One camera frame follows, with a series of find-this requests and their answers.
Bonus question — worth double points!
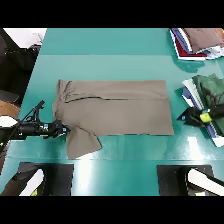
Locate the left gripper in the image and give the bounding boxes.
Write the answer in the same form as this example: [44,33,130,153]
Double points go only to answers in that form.
[49,119,72,139]

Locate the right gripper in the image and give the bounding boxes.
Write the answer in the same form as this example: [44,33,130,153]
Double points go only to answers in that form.
[177,106,205,127]

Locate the brown T-shirt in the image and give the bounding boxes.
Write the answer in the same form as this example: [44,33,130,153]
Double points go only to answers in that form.
[52,78,175,160]

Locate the white striped garment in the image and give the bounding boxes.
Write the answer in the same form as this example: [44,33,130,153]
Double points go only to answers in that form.
[181,78,224,148]

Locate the dark green garment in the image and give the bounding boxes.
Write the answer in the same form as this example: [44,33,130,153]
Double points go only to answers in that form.
[192,73,224,113]

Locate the red garment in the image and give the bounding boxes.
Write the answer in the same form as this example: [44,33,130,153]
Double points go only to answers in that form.
[173,33,208,60]

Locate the pale blue garment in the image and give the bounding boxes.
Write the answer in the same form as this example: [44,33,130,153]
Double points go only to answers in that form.
[203,44,224,61]

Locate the brown garment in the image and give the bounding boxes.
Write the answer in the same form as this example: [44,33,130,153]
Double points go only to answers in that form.
[182,27,224,55]

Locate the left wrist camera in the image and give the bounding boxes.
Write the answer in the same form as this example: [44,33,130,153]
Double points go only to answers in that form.
[30,99,46,123]

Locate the black cable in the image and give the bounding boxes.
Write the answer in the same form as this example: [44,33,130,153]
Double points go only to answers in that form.
[0,113,36,155]

